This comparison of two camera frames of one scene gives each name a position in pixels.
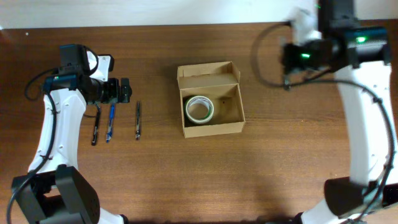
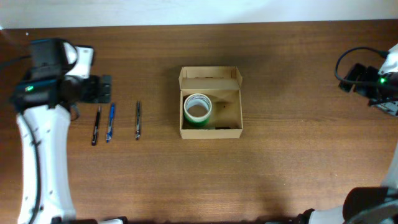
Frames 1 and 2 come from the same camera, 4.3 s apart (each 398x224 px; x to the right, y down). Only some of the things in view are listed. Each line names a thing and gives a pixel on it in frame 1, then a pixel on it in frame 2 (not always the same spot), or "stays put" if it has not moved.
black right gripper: (288, 58) → (347, 82)
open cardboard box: (219, 82) stays put
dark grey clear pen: (138, 127) stays put
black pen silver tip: (96, 126) stays put
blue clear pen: (112, 109) stays put
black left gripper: (117, 90) → (101, 89)
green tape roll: (199, 99) → (196, 124)
